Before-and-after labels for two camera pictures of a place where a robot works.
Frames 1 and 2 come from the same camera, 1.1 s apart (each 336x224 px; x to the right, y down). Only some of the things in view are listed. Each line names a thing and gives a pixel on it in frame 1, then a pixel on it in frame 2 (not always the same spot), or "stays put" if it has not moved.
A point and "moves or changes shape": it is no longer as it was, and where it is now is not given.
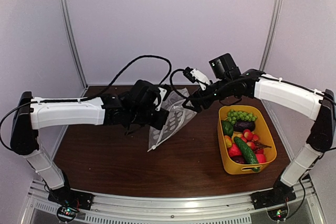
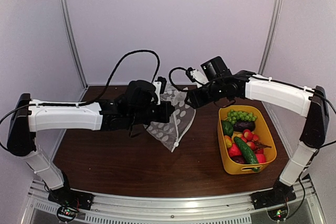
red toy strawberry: x=234 y=151 stays put
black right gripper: x=197 y=108 stays put
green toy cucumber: x=248 y=156 stays put
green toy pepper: x=228 y=128 stays put
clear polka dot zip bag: x=179 y=114 moves or changes shape
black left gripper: x=159 y=124 -> x=165 y=115
